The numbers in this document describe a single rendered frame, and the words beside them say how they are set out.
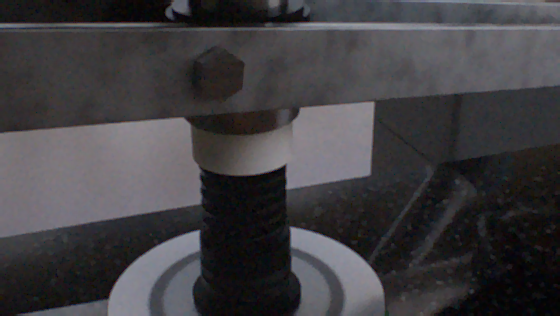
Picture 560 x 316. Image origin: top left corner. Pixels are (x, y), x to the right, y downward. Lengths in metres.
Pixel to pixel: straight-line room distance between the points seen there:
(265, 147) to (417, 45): 0.12
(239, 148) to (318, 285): 0.16
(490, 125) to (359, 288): 1.15
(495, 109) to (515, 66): 1.11
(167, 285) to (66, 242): 0.16
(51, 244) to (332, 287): 0.28
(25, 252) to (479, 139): 1.19
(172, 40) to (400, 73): 0.17
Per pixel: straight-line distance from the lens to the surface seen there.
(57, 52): 0.35
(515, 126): 1.72
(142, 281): 0.58
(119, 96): 0.37
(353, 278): 0.57
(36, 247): 0.71
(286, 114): 0.45
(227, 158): 0.46
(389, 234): 0.69
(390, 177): 0.80
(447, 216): 0.73
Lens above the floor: 1.16
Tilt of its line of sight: 26 degrees down
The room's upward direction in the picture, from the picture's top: straight up
